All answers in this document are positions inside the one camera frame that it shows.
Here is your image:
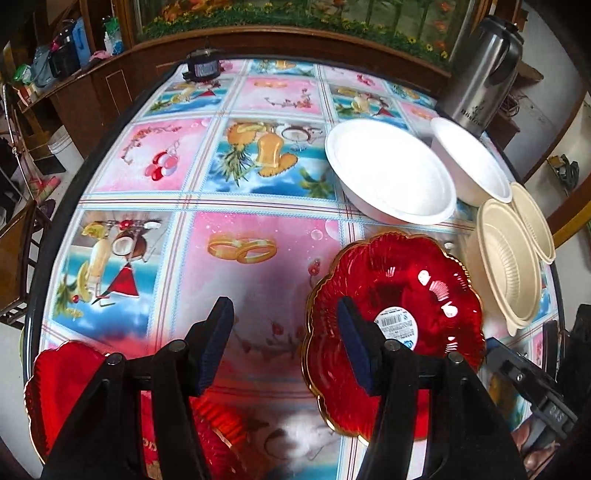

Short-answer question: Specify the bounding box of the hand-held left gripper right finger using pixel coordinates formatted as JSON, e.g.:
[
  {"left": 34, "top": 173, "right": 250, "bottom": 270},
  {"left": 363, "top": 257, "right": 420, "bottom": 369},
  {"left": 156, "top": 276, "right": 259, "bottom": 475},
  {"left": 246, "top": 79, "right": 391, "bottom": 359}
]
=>
[{"left": 336, "top": 296, "right": 527, "bottom": 480}]

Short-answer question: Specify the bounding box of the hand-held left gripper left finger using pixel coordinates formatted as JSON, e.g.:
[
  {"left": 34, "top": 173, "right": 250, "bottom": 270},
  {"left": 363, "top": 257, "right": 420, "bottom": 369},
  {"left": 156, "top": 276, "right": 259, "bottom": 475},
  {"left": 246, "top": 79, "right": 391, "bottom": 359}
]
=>
[{"left": 41, "top": 296, "right": 235, "bottom": 480}]

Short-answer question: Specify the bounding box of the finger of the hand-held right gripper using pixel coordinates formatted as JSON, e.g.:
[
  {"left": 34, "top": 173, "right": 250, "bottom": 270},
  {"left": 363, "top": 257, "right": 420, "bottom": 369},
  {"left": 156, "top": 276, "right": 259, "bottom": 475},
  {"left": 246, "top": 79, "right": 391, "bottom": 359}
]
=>
[{"left": 485, "top": 337, "right": 580, "bottom": 437}]

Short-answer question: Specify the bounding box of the red glass plate white label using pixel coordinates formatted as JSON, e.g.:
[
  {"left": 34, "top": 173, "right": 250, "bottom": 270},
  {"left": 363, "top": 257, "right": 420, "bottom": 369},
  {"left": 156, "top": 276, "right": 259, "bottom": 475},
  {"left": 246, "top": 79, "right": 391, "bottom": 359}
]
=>
[{"left": 301, "top": 232, "right": 486, "bottom": 445}]

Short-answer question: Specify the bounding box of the beige ribbed plastic bowl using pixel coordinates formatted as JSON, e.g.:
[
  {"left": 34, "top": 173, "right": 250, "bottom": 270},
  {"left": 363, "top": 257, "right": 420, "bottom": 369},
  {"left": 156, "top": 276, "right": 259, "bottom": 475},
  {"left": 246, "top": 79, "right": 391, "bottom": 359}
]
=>
[
  {"left": 475, "top": 199, "right": 542, "bottom": 337},
  {"left": 510, "top": 182, "right": 556, "bottom": 265}
]

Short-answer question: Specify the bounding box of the large white foam bowl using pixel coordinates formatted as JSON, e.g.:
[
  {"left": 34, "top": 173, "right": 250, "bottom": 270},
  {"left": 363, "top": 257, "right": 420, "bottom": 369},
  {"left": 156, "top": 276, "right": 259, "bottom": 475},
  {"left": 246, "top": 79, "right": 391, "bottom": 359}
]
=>
[{"left": 324, "top": 121, "right": 458, "bottom": 226}]

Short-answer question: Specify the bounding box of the small white foam bowl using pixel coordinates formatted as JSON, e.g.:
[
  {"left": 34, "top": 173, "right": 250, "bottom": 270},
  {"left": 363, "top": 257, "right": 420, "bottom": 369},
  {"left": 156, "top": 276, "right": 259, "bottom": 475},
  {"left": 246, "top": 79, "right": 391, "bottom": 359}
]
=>
[{"left": 429, "top": 117, "right": 514, "bottom": 208}]

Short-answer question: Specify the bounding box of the person's right hand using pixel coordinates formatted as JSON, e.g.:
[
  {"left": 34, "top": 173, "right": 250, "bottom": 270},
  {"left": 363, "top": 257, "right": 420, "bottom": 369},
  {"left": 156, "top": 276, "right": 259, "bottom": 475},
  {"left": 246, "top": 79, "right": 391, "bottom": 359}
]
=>
[{"left": 510, "top": 418, "right": 561, "bottom": 472}]

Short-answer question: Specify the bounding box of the green yellow object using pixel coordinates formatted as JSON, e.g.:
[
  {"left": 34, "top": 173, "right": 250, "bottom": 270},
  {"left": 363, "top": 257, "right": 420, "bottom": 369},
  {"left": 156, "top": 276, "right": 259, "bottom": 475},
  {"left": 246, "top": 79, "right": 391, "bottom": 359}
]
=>
[{"left": 547, "top": 154, "right": 581, "bottom": 195}]

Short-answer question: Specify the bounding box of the wooden chair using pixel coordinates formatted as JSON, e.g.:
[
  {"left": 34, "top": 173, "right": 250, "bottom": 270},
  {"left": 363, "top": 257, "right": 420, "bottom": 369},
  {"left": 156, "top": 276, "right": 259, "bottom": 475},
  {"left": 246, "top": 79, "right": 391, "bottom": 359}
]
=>
[{"left": 0, "top": 198, "right": 52, "bottom": 326}]

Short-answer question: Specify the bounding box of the wooden side table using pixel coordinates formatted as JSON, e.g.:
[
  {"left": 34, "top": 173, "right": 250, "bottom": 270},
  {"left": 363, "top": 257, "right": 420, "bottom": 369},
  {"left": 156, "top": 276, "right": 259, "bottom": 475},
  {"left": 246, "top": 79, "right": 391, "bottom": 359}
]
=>
[{"left": 489, "top": 60, "right": 543, "bottom": 149}]

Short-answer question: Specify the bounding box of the white plastic bucket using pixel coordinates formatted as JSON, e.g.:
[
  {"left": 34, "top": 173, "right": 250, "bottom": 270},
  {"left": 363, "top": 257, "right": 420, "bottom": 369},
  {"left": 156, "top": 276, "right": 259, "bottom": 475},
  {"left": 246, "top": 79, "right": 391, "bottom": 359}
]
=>
[{"left": 46, "top": 127, "right": 85, "bottom": 175}]

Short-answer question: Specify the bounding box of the small black device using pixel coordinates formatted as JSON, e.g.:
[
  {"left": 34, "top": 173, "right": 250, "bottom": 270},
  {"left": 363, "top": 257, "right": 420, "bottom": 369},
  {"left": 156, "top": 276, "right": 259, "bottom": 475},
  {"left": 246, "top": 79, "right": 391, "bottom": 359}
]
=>
[{"left": 185, "top": 48, "right": 223, "bottom": 84}]

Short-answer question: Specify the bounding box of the mop with metal pole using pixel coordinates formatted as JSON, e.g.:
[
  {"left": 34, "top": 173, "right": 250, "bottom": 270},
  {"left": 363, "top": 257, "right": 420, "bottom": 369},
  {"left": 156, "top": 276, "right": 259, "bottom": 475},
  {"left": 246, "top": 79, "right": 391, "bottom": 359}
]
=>
[{"left": 2, "top": 85, "right": 62, "bottom": 205}]

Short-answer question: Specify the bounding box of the curved wooden cabinet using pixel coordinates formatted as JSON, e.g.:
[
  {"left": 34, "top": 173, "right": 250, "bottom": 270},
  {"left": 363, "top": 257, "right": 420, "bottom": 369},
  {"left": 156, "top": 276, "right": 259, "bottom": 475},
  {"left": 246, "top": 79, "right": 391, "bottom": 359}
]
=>
[{"left": 18, "top": 25, "right": 453, "bottom": 158}]

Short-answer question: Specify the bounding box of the stainless steel thermos jug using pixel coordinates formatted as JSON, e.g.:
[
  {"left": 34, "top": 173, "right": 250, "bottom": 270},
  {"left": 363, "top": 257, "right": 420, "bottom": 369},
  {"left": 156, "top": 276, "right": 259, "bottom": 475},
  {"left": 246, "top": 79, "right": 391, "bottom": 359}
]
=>
[{"left": 434, "top": 16, "right": 525, "bottom": 139}]

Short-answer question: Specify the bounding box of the black thermos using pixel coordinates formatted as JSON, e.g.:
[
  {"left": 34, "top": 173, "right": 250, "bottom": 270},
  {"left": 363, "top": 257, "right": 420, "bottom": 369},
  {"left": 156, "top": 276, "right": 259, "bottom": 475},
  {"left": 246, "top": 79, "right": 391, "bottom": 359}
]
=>
[{"left": 48, "top": 28, "right": 81, "bottom": 78}]

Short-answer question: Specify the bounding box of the blue thermos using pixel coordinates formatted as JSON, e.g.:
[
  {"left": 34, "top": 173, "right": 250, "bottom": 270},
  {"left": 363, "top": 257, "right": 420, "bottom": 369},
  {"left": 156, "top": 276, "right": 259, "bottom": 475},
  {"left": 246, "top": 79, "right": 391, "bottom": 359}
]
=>
[{"left": 71, "top": 17, "right": 93, "bottom": 66}]

